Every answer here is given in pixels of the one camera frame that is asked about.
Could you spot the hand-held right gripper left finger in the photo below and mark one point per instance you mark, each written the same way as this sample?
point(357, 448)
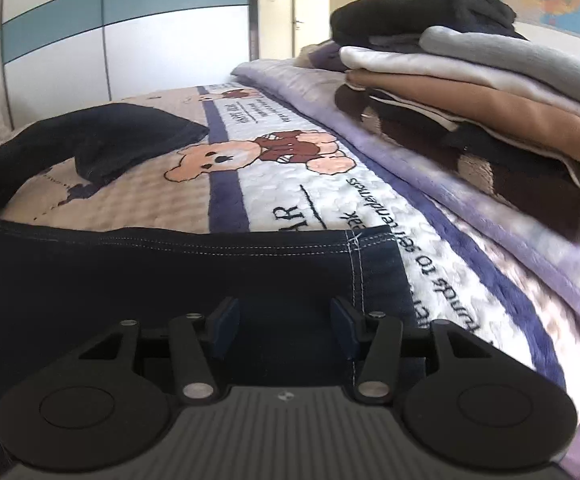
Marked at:
point(224, 327)

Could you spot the dark blue jeans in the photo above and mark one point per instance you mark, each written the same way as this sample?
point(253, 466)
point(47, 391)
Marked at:
point(144, 285)

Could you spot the black folded garment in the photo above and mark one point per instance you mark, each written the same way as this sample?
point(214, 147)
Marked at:
point(420, 10)

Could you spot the white folded garment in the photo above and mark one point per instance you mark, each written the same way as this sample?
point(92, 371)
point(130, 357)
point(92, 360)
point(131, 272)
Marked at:
point(420, 65)

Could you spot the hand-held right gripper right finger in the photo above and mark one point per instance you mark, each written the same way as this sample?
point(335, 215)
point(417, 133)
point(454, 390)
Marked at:
point(345, 327)

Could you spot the dark brown patterned folded garment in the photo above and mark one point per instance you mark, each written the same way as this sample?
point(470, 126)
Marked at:
point(520, 185)

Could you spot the beige printed bear blanket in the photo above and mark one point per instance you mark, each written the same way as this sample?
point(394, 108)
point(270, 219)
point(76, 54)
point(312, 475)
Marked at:
point(280, 180)

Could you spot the grey folded garment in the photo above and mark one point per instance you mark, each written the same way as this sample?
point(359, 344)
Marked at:
point(520, 55)

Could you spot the white teal sliding wardrobe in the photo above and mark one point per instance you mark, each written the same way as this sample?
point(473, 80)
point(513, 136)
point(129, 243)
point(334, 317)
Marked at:
point(119, 35)

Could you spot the purple quilt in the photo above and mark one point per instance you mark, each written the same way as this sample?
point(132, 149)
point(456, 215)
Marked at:
point(320, 105)

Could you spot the white door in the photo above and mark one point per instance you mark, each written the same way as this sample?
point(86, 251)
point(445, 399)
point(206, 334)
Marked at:
point(315, 5)

